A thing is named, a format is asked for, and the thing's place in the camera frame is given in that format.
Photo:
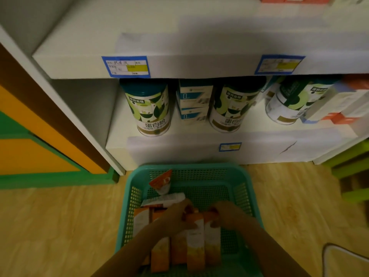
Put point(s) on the person's left hand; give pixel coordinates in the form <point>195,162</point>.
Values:
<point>178,219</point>

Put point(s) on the person's right hand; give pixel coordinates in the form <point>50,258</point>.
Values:
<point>230,216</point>

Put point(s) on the person's left fingers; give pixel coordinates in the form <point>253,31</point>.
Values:
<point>190,213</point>

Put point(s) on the person's right fingers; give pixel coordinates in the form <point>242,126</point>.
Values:
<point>216,214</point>

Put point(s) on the orange white carton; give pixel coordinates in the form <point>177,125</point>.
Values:
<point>196,248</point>
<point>212,245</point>

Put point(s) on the person's left forearm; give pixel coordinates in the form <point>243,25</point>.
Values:
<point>135,250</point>

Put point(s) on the person's right forearm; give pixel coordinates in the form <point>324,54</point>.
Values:
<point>274,250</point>

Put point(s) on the teal plastic basket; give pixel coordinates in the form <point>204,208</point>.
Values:
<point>207,178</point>

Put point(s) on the pile of orange white boxes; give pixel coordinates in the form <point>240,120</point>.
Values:
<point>160,256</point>

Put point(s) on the small blue shelf label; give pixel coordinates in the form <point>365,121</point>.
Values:
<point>230,147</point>

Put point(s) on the green lidded powder can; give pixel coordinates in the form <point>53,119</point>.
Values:
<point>233,106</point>
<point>288,103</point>
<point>148,109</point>

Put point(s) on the white box with blue edge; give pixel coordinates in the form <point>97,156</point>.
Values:
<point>328,103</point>

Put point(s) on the large blue shelf label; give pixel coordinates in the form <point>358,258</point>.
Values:
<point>279,65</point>
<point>126,67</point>

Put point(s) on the white shelf unit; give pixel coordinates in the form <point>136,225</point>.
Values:
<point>201,46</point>

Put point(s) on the brown orange green cabinet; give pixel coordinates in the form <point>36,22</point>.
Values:
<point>34,141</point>

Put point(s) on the white box with orange end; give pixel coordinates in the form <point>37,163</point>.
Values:
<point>356,112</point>

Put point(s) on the green wooden frame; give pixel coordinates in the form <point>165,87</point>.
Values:
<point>350,167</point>

